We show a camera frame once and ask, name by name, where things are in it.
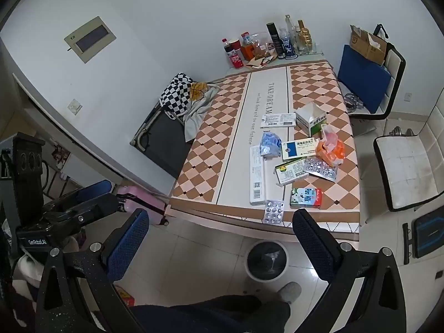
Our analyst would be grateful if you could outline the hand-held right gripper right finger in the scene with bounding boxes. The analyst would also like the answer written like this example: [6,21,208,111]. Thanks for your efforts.
[292,209,412,333]

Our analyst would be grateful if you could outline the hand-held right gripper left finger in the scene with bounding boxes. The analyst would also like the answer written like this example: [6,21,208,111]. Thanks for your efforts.
[35,209,150,333]

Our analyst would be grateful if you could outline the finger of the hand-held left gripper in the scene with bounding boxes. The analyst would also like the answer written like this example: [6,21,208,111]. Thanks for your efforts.
[78,194,136,223]
[67,180,113,203]

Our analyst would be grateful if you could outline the round white trash bin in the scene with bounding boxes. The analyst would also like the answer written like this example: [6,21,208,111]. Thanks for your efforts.
[244,240,289,282]

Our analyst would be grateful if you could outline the blue and white medicine box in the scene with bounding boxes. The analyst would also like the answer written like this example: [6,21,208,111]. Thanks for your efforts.
[282,137,321,162]

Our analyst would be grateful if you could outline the blue plastic packet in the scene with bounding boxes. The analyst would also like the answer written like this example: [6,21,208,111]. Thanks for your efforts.
[259,132,283,158]

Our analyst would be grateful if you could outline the pink suitcase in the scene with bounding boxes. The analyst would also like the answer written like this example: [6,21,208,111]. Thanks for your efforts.
[116,185,170,226]

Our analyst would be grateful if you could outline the green and white milk carton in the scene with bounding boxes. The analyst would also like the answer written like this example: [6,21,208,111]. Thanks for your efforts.
[291,187,322,209]

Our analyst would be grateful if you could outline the small silver blister pack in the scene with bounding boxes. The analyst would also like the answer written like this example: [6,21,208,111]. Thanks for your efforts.
[263,199,286,224]

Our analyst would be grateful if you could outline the red packet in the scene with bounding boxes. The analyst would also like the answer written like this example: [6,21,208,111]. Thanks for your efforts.
[114,286,136,307]

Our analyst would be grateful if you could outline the grey slipper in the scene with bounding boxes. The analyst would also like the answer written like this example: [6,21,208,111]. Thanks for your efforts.
[276,282,302,304]

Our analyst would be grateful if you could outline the large silver blister pack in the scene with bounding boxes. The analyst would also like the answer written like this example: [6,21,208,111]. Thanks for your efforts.
[303,158,339,182]

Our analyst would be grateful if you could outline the green and yellow medicine box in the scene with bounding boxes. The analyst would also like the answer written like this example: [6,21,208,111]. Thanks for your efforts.
[275,158,307,186]

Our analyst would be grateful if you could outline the black equipment stand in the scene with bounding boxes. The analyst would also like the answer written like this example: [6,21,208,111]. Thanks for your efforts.
[0,132,47,229]

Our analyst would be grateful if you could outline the black folding table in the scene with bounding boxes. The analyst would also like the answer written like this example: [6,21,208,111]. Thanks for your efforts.
[130,102,193,179]

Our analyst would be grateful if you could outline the long white box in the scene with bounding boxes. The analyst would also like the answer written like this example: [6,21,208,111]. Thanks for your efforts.
[250,145,266,206]

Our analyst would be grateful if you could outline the orange plastic bag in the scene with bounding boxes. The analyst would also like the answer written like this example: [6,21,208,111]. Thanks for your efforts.
[315,124,345,167]

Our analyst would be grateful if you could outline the person's leg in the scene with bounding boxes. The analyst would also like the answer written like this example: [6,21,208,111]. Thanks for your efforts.
[130,295,292,333]

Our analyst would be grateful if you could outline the table with checkered cover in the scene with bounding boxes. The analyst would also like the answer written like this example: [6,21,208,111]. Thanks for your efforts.
[165,50,361,243]

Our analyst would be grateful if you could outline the black and blue board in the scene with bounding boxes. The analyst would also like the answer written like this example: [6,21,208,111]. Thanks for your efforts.
[402,205,444,268]

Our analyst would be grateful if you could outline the open white and green box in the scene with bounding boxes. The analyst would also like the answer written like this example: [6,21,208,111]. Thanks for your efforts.
[295,103,328,137]

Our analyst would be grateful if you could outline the white padded chair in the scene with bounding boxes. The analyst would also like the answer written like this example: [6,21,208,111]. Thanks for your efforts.
[373,87,444,212]

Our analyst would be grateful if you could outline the black and white checkered cloth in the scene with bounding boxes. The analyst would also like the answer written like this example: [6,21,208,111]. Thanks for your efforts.
[160,73,194,120]

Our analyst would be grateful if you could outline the flat white box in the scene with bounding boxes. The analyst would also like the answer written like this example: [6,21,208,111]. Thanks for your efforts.
[260,113,297,129]

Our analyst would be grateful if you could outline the grey cloth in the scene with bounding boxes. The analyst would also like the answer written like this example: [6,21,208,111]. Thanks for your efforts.
[184,83,220,142]

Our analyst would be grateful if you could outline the blue bag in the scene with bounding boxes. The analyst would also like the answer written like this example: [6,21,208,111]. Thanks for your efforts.
[337,44,392,114]

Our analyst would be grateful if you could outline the black and white chair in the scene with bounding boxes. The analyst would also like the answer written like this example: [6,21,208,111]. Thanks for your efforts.
[338,42,406,121]

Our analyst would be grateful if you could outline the cola bottle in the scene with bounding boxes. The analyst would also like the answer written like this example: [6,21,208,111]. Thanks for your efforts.
[221,38,236,67]

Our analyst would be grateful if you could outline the red paper cup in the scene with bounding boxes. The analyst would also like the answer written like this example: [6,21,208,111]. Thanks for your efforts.
[229,39,245,69]

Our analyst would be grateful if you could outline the clear bottle with blue label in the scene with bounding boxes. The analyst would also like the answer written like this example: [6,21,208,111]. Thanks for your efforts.
[279,26,296,59]

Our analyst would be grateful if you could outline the clear bag of snacks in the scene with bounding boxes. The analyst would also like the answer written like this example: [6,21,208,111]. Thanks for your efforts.
[250,33,274,59]

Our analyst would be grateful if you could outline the cardboard box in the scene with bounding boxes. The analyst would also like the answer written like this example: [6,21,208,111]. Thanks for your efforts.
[350,24,388,66]

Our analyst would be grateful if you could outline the tall black can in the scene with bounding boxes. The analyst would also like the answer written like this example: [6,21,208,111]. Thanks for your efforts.
[266,22,286,59]

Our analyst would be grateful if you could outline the gold glass bottle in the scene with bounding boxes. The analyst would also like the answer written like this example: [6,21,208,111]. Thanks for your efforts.
[296,19,314,55]

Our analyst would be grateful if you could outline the beige wall electrical panel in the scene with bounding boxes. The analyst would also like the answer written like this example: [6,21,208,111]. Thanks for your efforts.
[64,16,117,64]

